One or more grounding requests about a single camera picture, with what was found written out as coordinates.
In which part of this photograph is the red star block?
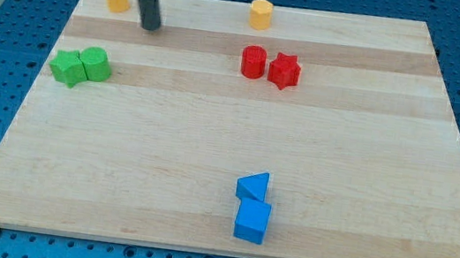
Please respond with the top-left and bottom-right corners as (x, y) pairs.
(267, 53), (301, 90)

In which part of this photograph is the green star block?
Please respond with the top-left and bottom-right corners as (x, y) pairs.
(49, 49), (87, 88)

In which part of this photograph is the blue triangle block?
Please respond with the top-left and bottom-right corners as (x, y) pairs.
(235, 172), (270, 202)

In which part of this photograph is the red cylinder block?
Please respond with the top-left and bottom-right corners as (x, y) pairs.
(240, 45), (268, 80)

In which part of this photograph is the blue cube block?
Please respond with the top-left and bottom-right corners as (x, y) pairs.
(233, 198), (272, 245)

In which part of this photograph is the light wooden board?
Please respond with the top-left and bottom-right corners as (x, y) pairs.
(0, 0), (460, 258)

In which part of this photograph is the yellow hexagon block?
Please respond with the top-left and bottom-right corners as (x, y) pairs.
(248, 0), (274, 31)

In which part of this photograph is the green cylinder block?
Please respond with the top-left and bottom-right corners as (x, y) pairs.
(80, 47), (112, 82)

